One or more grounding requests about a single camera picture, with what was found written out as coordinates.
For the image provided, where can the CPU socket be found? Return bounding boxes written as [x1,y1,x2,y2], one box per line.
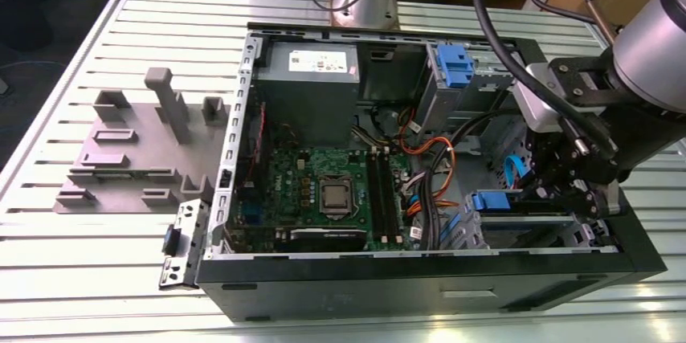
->
[316,174,359,222]

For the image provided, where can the orange wire bundle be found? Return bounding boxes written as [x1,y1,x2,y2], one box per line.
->
[399,136,460,218]

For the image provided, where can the blue drive latch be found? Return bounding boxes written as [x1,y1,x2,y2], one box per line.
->
[436,44,476,89]

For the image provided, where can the metal disk bay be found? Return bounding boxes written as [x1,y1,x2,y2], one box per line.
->
[464,189,616,250]

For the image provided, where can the hard disk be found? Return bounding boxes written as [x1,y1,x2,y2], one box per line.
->
[466,189,578,218]

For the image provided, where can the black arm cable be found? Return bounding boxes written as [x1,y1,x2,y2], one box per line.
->
[471,0,618,157]

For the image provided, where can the black RAM slot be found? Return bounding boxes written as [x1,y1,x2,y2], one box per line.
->
[367,148,391,244]
[379,148,404,244]

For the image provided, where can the grey parts rack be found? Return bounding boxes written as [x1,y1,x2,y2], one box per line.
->
[52,67,235,215]

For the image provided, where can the black graphics card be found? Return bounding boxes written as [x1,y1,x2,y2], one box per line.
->
[273,227,369,252]

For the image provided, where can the black open PC case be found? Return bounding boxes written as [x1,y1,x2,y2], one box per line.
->
[195,21,668,322]

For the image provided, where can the blue flat wire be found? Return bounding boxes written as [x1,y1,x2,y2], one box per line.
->
[504,153,536,191]

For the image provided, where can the silver CPU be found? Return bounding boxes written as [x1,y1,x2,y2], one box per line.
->
[320,186,355,210]

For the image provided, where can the red twisted wire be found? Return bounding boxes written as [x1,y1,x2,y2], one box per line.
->
[251,100,268,183]

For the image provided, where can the black cable bundle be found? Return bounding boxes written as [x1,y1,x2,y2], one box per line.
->
[416,108,530,250]

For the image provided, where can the grey power supply unit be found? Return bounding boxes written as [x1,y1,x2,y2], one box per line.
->
[251,41,360,149]

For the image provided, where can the metal optical drive cage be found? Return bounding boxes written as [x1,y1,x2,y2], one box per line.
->
[416,42,530,135]

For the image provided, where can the green motherboard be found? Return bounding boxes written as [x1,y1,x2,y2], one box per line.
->
[229,145,424,251]

